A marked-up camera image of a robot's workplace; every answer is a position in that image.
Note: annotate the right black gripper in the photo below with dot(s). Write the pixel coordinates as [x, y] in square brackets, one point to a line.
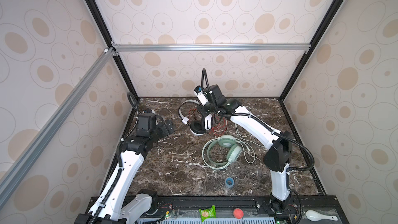
[201, 110]

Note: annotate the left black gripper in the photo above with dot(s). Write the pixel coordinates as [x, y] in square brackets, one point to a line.
[165, 129]

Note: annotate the black white headphones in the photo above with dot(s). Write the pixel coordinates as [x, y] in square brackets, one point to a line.
[197, 127]

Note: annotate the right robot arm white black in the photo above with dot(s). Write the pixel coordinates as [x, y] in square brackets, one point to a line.
[279, 145]

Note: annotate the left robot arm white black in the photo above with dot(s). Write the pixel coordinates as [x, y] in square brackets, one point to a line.
[131, 152]

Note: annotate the blue tape roll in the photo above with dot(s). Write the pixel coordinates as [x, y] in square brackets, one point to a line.
[229, 182]

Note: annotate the green snack packet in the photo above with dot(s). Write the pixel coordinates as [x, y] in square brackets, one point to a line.
[207, 213]

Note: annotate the red ball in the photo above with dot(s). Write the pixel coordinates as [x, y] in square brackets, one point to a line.
[238, 213]

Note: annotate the white ceramic spoon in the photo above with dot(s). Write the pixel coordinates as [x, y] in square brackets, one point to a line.
[315, 216]

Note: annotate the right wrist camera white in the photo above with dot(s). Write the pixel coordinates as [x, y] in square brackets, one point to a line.
[200, 95]

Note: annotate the horizontal aluminium frame bar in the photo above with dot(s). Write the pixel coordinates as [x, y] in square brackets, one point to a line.
[118, 48]

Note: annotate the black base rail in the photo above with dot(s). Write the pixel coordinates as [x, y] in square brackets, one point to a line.
[260, 204]

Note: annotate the diagonal aluminium frame bar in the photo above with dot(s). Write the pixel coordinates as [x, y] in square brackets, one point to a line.
[21, 167]

